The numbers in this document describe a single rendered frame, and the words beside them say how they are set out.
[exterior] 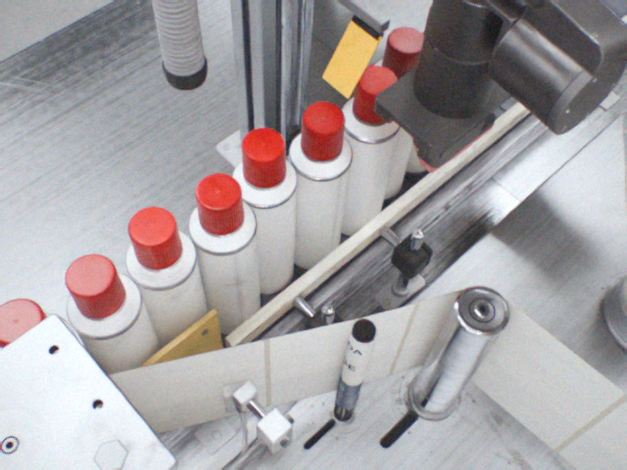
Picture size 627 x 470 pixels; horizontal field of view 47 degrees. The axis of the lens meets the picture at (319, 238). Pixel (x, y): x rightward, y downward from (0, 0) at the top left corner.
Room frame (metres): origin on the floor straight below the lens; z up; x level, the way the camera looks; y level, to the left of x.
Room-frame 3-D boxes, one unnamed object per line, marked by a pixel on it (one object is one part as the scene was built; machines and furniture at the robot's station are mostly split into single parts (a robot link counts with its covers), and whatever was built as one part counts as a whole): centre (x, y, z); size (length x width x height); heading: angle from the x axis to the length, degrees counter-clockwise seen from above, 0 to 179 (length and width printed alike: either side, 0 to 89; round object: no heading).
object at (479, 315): (0.22, -0.12, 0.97); 0.05 x 0.05 x 0.19
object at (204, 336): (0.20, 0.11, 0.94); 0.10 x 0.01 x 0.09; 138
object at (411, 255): (0.35, -0.09, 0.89); 0.03 x 0.03 x 0.12; 48
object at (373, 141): (0.40, -0.03, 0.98); 0.05 x 0.05 x 0.20
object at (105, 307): (0.21, 0.15, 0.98); 0.05 x 0.05 x 0.20
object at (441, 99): (0.38, -0.09, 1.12); 0.10 x 0.07 x 0.07; 138
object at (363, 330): (0.20, -0.04, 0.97); 0.02 x 0.02 x 0.19
